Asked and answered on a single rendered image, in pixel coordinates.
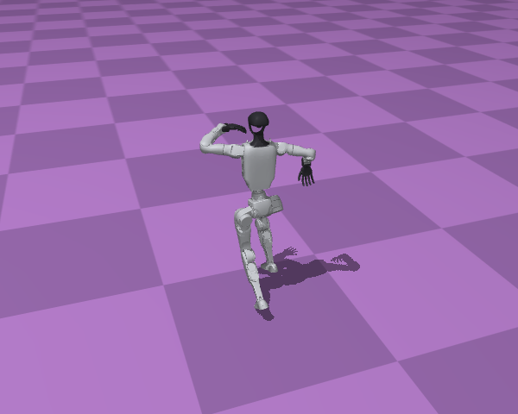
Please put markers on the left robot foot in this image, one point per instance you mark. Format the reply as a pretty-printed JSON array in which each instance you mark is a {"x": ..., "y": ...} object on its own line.
[{"x": 261, "y": 305}]

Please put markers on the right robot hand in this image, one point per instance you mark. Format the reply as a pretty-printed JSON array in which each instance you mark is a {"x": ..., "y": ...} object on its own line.
[{"x": 306, "y": 170}]

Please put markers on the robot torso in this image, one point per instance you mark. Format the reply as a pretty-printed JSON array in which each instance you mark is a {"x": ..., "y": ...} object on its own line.
[{"x": 258, "y": 170}]

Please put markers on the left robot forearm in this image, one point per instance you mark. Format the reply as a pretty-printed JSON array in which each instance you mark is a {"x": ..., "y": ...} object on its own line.
[{"x": 212, "y": 136}]

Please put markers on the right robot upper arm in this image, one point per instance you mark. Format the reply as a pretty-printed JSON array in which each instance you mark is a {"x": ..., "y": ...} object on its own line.
[{"x": 284, "y": 148}]

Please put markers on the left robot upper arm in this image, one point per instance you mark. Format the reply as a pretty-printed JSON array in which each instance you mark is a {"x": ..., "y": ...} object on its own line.
[{"x": 233, "y": 150}]

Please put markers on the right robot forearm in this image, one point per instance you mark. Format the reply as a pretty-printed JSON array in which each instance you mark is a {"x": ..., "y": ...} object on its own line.
[{"x": 307, "y": 161}]

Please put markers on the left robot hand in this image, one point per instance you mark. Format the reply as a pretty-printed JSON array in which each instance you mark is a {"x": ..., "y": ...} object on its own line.
[{"x": 232, "y": 127}]

